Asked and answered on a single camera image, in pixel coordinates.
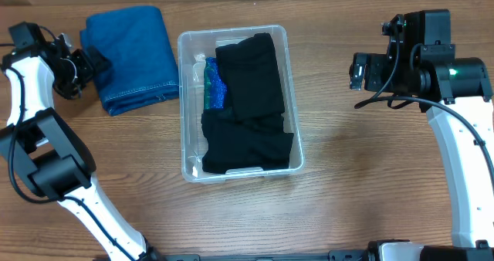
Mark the black cloth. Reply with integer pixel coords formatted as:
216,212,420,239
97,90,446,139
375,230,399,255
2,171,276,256
201,108,294,175
215,32,285,120

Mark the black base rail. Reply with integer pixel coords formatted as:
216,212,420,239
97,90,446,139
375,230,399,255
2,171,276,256
162,249,368,261

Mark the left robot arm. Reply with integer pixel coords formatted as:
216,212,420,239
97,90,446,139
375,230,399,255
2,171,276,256
1,22,163,260

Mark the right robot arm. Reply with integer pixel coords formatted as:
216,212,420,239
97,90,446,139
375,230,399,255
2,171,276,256
349,9,493,260

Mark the clear plastic storage container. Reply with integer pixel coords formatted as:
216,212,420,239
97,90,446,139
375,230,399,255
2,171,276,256
178,25,305,184

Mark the blue denim towel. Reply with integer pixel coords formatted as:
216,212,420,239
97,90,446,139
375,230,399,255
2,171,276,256
80,5,179,116

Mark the blue green sequin cloth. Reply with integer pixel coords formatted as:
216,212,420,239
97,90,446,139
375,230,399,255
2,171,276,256
204,57,227,110

